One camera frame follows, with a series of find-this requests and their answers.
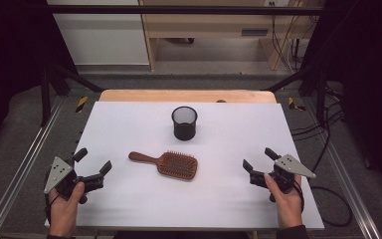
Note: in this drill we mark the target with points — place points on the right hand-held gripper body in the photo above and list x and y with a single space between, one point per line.
291 166

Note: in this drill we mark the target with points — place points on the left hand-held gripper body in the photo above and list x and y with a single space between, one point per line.
59 172

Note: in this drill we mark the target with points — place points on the brown wooden hairbrush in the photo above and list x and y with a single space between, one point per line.
175 165

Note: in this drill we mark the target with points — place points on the black mesh cup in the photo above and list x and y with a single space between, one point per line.
184 127

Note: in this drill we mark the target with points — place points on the person's left hand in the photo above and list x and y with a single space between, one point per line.
63 215

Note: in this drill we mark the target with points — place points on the person's right hand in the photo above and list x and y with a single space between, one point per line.
288 209

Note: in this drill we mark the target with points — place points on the white table sheet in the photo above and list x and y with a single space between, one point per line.
146 205

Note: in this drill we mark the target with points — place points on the black metal stand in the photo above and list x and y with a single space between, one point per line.
45 99
320 99

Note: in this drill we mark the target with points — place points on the black curtain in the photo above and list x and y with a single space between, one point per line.
10 66
371 83

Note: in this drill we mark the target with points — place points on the white cabinet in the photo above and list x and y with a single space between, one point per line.
102 40

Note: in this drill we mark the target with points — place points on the light wooden desk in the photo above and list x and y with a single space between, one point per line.
205 25

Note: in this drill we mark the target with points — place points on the aluminium floor rail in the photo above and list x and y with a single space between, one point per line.
20 172
348 186

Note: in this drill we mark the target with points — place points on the black horizontal frame bar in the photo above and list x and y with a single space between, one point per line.
112 9

